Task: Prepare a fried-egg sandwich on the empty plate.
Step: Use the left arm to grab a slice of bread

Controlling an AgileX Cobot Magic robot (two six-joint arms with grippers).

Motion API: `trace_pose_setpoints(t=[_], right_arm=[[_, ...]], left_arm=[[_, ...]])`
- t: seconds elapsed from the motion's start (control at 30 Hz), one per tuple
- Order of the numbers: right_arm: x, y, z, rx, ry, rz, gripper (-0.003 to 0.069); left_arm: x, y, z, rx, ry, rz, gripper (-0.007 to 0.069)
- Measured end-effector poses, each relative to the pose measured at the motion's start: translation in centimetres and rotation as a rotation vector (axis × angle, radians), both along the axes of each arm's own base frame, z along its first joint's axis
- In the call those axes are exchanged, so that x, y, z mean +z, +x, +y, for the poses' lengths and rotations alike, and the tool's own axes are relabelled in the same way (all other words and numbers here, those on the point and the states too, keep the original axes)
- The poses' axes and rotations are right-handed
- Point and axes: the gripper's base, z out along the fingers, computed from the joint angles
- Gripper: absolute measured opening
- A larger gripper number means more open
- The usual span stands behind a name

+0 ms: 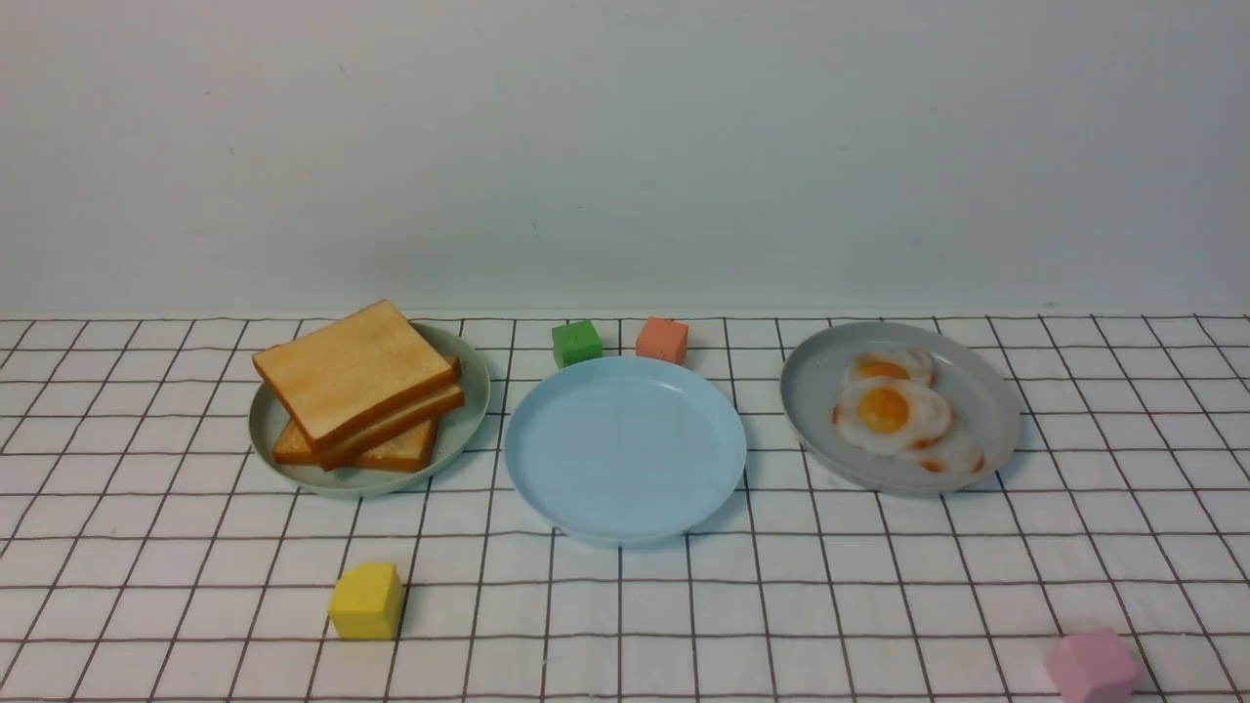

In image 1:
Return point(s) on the fried egg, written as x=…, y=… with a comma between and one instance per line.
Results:
x=958, y=452
x=913, y=364
x=886, y=416

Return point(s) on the toast slice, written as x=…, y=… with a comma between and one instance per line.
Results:
x=406, y=453
x=435, y=406
x=344, y=377

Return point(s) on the orange cube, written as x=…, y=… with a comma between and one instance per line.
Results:
x=663, y=339

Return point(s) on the green cube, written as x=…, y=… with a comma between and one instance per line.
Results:
x=576, y=342

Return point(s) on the light blue plate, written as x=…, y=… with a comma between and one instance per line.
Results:
x=625, y=451

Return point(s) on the grey plate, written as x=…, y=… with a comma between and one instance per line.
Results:
x=812, y=381

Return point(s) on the green plate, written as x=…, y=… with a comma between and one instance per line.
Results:
x=268, y=418

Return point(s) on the yellow cube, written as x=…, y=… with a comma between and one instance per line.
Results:
x=367, y=602

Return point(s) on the pink cube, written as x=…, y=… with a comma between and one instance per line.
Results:
x=1096, y=666

